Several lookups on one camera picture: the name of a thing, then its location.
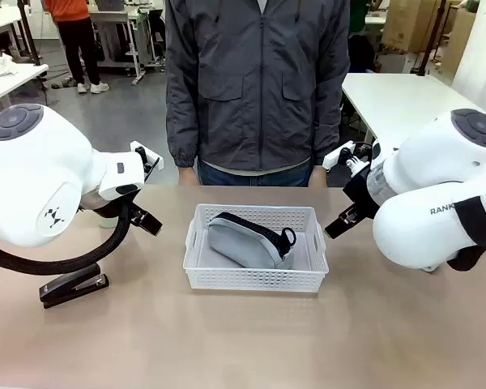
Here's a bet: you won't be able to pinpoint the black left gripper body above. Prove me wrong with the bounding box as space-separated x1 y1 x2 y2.
83 193 139 223

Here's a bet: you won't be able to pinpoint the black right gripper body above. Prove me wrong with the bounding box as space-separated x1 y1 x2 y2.
343 164 380 216

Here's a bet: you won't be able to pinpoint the black stapler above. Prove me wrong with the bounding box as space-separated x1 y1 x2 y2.
39 261 110 310

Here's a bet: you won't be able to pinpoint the grey pouch with black zipper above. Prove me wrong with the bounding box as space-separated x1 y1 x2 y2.
207 212 298 270

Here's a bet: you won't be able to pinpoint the person left forearm grey sleeve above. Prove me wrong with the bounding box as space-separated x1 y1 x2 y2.
313 80 352 168

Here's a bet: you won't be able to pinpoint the person right forearm grey sleeve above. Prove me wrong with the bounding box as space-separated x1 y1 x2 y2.
165 80 200 169

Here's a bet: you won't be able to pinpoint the white perforated plastic basket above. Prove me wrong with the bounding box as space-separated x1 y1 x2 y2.
181 203 330 291

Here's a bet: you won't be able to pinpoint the person left hand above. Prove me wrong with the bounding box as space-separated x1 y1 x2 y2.
310 165 330 188

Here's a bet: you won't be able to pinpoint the person right hand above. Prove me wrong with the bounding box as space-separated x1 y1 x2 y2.
177 165 198 187

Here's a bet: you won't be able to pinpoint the large white side table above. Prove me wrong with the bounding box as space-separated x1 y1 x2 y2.
341 72 486 152

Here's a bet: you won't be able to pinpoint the blue jeans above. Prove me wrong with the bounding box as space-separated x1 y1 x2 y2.
196 158 314 188

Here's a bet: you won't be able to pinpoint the person in grey jacket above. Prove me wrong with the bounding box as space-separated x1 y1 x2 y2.
164 0 352 173

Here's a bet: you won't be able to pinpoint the white table with cloth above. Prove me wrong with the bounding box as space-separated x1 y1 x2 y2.
0 62 50 113

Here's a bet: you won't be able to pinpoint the black stand pole by boxes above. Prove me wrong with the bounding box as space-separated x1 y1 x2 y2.
414 0 449 77

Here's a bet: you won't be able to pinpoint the white background workbench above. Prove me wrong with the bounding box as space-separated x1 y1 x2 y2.
87 8 166 87

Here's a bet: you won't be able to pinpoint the large cardboard box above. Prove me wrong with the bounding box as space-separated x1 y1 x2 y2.
380 0 445 54

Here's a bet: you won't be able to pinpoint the person in green top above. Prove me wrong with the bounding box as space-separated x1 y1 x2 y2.
347 0 368 36

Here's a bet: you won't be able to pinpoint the person in orange top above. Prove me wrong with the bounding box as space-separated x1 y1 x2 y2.
43 0 110 95

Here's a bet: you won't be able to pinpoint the tall cardboard box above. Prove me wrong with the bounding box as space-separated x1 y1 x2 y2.
442 6 478 76

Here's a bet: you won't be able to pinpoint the black stand pole by cloth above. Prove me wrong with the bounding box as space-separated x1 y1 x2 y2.
17 0 42 66

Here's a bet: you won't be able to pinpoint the white background desk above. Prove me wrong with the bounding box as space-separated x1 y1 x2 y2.
0 5 30 58

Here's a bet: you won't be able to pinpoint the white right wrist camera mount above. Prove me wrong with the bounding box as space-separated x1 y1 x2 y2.
322 140 374 173

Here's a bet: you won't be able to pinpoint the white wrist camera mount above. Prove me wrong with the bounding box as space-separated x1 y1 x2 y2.
322 140 374 173
130 140 164 184

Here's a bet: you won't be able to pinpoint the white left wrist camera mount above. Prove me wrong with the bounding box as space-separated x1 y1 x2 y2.
130 140 164 184

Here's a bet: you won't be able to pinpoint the black left arm cable sleeve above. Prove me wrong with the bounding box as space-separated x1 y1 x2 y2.
0 201 131 277

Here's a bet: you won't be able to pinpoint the black arm cable sleeve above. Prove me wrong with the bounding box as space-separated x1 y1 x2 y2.
0 201 131 277
445 244 486 273

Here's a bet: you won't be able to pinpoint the black strap on right arm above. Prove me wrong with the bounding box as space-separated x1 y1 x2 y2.
454 195 486 249

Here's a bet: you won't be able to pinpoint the black right arm cable sleeve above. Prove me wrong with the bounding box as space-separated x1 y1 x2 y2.
445 244 486 273

